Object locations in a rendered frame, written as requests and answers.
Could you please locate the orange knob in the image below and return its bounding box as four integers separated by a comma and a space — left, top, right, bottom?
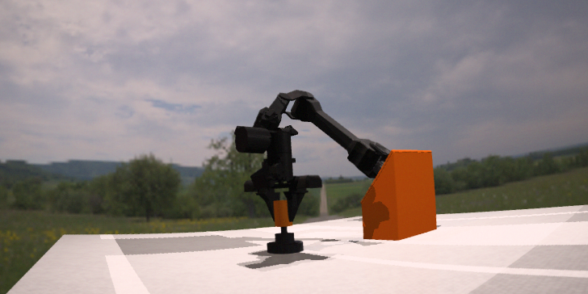
274, 200, 292, 227

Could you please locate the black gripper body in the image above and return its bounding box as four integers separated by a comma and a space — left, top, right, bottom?
244, 153, 322, 193

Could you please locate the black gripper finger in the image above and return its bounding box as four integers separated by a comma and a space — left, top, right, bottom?
255, 192, 280, 222
283, 191, 309, 222

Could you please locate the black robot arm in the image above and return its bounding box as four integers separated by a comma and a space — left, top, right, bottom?
234, 90, 391, 190

